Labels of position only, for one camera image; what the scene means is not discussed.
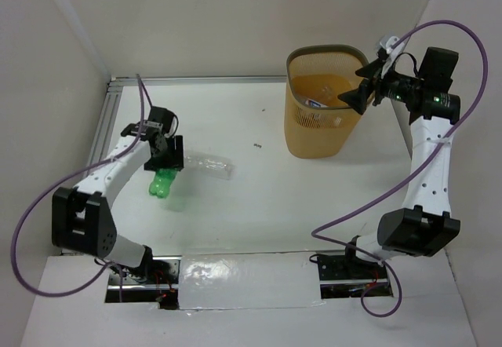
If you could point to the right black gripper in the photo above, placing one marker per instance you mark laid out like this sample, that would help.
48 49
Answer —
358 98

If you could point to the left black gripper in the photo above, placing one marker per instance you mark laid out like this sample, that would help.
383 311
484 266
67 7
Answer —
165 160

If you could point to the green plastic bottle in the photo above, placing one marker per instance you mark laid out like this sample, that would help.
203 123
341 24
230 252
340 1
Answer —
161 183

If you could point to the large clear plastic bottle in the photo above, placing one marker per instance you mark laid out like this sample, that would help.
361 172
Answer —
328 95

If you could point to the blue label plastic bottle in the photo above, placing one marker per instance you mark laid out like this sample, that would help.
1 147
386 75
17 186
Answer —
313 103

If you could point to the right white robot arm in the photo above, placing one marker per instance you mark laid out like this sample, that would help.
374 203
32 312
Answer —
424 223

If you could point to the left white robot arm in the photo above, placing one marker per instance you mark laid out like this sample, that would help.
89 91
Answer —
82 220

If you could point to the yellow mesh bin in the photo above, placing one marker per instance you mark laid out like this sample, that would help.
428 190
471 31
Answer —
315 133

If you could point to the clear crushed plastic bottle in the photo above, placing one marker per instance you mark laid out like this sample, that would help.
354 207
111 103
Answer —
209 165

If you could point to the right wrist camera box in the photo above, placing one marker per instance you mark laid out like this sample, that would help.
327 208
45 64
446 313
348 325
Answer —
389 47

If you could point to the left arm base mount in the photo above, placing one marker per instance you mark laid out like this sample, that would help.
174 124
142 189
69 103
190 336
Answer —
159 287

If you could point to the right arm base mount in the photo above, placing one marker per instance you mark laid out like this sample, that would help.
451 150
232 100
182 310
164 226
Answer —
343 278

